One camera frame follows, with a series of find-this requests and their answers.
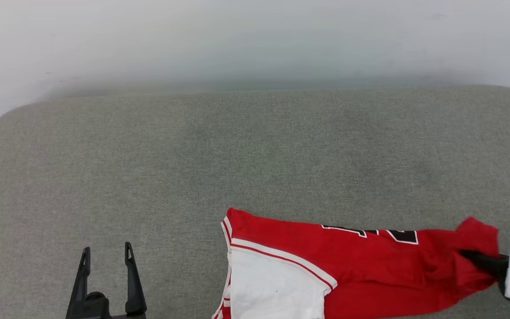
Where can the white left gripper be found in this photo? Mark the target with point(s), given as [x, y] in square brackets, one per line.
[126, 317]

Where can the red Bulls basketball jersey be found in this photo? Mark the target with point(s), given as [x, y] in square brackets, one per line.
[370, 270]

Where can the grey fabric sofa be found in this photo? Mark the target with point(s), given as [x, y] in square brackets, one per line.
[193, 155]

